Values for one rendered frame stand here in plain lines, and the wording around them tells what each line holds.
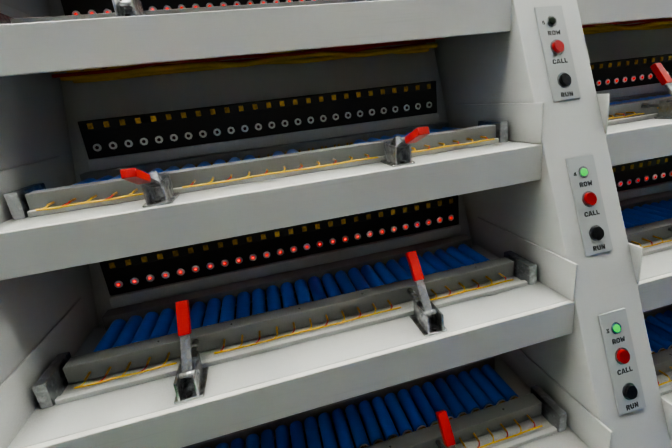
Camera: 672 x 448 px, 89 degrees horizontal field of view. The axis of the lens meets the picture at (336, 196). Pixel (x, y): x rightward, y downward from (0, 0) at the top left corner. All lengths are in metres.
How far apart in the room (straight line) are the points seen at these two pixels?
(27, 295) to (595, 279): 0.65
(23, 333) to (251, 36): 0.39
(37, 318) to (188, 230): 0.21
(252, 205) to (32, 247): 0.20
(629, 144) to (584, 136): 0.08
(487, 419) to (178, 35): 0.60
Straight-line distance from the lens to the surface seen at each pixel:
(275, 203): 0.37
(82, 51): 0.45
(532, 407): 0.61
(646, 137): 0.62
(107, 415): 0.45
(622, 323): 0.57
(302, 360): 0.42
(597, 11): 0.63
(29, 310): 0.51
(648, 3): 0.70
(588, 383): 0.57
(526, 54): 0.52
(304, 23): 0.43
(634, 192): 0.86
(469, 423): 0.57
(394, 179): 0.40
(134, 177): 0.33
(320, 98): 0.56
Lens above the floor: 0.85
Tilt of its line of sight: 2 degrees up
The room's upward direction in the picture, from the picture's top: 10 degrees counter-clockwise
